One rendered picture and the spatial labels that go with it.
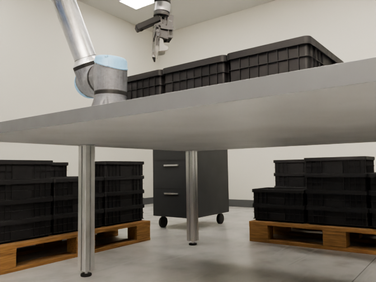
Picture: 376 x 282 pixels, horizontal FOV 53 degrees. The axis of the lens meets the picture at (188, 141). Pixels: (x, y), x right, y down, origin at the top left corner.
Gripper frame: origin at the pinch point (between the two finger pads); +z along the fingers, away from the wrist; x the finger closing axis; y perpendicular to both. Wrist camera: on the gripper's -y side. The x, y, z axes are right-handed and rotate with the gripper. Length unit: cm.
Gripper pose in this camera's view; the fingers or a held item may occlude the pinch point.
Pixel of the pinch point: (154, 57)
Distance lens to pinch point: 170.0
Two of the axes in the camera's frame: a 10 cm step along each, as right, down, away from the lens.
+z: -0.6, 10.0, -0.6
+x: -2.6, 0.4, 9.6
